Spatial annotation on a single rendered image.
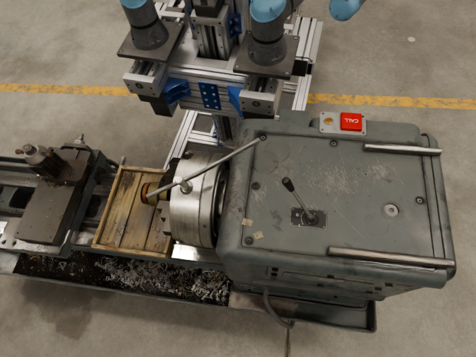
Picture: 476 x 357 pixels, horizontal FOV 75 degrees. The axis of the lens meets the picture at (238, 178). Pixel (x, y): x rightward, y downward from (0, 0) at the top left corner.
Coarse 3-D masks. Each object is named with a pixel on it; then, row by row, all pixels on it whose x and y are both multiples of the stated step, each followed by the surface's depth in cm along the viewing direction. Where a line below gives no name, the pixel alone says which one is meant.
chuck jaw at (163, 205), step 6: (162, 204) 102; (168, 204) 102; (162, 210) 101; (168, 210) 101; (162, 216) 100; (168, 216) 100; (168, 222) 98; (168, 228) 97; (168, 234) 99; (180, 240) 98
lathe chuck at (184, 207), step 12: (192, 156) 96; (204, 156) 96; (180, 168) 92; (192, 168) 92; (192, 180) 90; (180, 192) 89; (192, 192) 89; (180, 204) 89; (192, 204) 88; (180, 216) 89; (192, 216) 89; (180, 228) 91; (192, 228) 90; (192, 240) 94
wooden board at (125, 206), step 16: (128, 176) 132; (144, 176) 132; (160, 176) 131; (112, 192) 128; (128, 192) 129; (112, 208) 126; (128, 208) 126; (144, 208) 125; (112, 224) 123; (128, 224) 123; (144, 224) 122; (160, 224) 122; (96, 240) 119; (112, 240) 120; (128, 240) 120; (144, 240) 119; (160, 240) 119; (160, 256) 114
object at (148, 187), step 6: (144, 186) 104; (150, 186) 103; (156, 186) 103; (144, 192) 103; (150, 192) 102; (162, 192) 103; (168, 192) 108; (144, 198) 103; (150, 198) 102; (156, 198) 102; (162, 198) 103; (168, 198) 108; (150, 204) 104; (156, 204) 104
